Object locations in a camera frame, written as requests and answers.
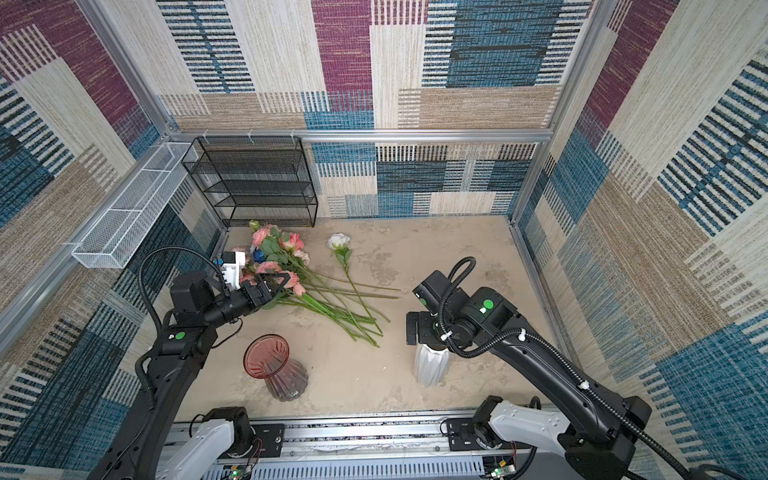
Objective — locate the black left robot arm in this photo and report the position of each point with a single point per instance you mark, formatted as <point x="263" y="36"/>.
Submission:
<point x="169" y="368"/>

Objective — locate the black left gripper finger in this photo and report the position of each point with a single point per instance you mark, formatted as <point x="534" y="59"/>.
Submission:
<point x="277" y="279"/>
<point x="282" y="295"/>

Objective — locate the white wire mesh tray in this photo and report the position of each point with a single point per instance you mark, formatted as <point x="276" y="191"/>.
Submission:
<point x="118" y="233"/>

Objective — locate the white ribbed ceramic vase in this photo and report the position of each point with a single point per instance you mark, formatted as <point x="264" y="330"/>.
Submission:
<point x="430" y="365"/>

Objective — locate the black wire mesh shelf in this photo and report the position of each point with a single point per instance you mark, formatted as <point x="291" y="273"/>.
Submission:
<point x="263" y="178"/>

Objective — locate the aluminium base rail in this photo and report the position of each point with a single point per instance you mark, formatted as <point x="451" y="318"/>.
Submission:
<point x="431" y="444"/>

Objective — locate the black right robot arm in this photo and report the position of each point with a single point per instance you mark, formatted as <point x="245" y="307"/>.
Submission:
<point x="594" y="429"/>

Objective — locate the pile of artificial flowers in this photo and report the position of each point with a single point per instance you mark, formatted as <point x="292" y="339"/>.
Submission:
<point x="311" y="290"/>

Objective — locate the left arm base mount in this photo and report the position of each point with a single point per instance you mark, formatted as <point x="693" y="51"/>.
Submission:
<point x="230" y="433"/>

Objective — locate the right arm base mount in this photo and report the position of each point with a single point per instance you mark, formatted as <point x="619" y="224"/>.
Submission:
<point x="474" y="433"/>

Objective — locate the blue artificial rose stem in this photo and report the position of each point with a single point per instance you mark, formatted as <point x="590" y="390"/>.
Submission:
<point x="258" y="256"/>

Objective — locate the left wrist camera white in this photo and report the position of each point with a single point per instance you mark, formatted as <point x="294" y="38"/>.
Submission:
<point x="232" y="263"/>

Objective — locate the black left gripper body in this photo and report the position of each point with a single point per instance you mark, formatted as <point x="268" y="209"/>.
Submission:
<point x="254" y="302"/>

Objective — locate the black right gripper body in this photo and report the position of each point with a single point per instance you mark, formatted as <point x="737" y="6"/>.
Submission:
<point x="430" y="330"/>

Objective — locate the red ribbed glass vase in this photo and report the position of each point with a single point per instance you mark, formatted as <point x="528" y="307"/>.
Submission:
<point x="268" y="358"/>

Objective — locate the white rose stem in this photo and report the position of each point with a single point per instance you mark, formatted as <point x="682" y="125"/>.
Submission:
<point x="356" y="326"/>

